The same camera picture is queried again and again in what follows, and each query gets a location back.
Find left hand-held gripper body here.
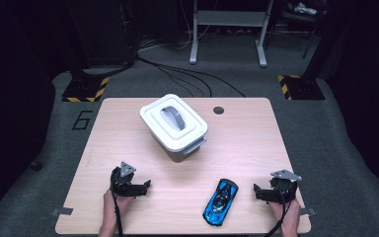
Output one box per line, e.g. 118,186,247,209
110,161,139,198

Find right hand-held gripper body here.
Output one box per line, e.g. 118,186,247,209
269,169,303,204

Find grey transparent storage box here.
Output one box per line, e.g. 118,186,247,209
150,129,207,164

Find blue and black toy car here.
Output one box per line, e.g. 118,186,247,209
202,178,240,227

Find white lid with grey handle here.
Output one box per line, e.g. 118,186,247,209
139,93,209,153

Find person's left hand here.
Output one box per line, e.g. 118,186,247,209
103,190,133,221

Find person's right hand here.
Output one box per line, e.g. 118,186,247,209
267,198,302,231

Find black cabinet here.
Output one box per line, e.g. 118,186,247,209
73,0,136,67

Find dark chair with clutter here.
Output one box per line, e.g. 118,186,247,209
274,0,325,60

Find grey metal table bracket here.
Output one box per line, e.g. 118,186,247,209
300,206,318,217
50,206,75,217

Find left hand-held gripper black cable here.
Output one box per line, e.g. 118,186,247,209
111,184,124,237

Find black yellow striped base plate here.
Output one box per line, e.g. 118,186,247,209
61,77,111,103
277,74,326,101

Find thick black floor cable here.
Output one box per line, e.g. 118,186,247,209
82,52,139,79

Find thin black floor cables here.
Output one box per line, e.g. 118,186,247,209
136,55,246,99

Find white floor cables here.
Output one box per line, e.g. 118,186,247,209
137,23,211,52

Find white metal desk frame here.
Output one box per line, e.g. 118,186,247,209
189,0,277,68

